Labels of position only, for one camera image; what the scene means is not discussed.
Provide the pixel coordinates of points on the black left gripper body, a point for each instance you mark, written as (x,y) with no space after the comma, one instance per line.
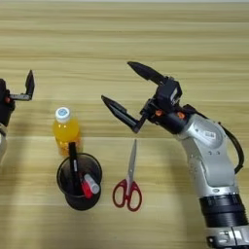
(6,112)

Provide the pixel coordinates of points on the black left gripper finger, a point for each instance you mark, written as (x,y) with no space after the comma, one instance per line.
(29,86)

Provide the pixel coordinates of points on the black mesh pen holder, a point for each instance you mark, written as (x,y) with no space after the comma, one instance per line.
(78,202)

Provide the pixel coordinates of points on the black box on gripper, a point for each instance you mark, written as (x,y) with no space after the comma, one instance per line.
(168,94)
(2,87)

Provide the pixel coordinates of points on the red capped marker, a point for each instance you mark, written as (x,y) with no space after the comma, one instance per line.
(87,191)

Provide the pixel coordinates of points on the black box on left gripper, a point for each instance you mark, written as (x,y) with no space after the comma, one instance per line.
(2,87)

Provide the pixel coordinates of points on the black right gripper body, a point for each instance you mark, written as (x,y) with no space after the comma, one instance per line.
(168,120)

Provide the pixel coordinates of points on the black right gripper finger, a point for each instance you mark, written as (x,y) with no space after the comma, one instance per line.
(147,74)
(121,113)

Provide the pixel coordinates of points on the black marker pen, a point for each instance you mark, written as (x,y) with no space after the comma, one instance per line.
(74,162)

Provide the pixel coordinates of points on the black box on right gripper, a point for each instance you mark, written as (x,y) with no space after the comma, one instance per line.
(168,94)

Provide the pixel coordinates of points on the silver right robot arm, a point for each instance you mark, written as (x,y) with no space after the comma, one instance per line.
(210,155)

